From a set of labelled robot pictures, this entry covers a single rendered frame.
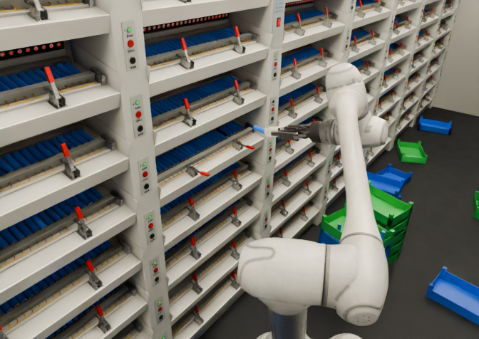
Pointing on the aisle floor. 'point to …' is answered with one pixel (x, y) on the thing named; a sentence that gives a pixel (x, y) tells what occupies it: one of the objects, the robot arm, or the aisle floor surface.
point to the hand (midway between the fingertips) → (274, 131)
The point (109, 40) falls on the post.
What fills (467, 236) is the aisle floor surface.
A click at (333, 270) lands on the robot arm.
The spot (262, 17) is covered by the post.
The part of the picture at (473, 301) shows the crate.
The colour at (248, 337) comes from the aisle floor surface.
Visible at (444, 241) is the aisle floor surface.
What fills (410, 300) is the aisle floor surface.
